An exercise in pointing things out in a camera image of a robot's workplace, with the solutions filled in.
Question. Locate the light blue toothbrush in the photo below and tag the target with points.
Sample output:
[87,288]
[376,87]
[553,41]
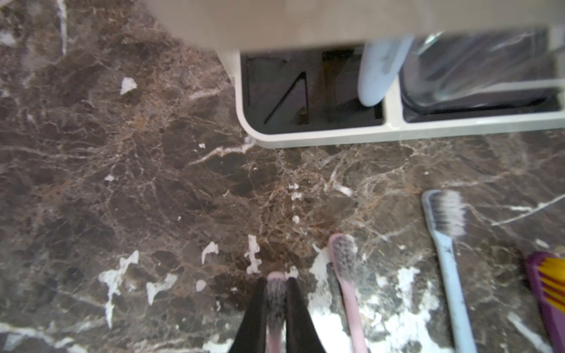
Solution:
[380,65]

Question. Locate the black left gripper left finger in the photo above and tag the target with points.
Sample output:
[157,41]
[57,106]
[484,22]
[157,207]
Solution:
[251,335]

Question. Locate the cream toothbrush holder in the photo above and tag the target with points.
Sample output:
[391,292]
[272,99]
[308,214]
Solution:
[474,68]

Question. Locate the pale pink toothbrush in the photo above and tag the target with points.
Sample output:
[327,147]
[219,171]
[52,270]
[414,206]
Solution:
[276,291]

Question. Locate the grey blue toothbrush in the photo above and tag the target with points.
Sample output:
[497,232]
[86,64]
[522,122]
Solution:
[445,218]

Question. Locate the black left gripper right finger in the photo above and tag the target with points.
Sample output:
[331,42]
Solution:
[301,335]

